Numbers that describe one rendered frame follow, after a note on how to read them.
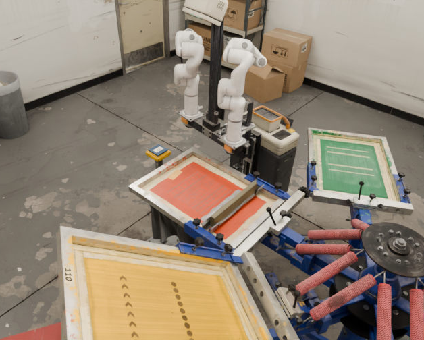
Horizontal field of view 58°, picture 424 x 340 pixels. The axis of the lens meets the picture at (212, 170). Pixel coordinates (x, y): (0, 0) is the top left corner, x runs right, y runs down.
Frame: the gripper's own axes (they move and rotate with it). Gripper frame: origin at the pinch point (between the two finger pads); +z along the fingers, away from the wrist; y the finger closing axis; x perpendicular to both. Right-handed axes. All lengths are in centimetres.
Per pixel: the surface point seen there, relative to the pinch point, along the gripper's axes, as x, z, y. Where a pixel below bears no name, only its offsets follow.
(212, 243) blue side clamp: -94, -108, -24
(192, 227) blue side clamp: -92, -98, -34
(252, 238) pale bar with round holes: -87, -111, -4
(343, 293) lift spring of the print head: -82, -159, 23
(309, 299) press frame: -95, -146, 17
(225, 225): -91, -91, -14
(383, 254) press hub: -65, -154, 37
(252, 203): -82, -75, 3
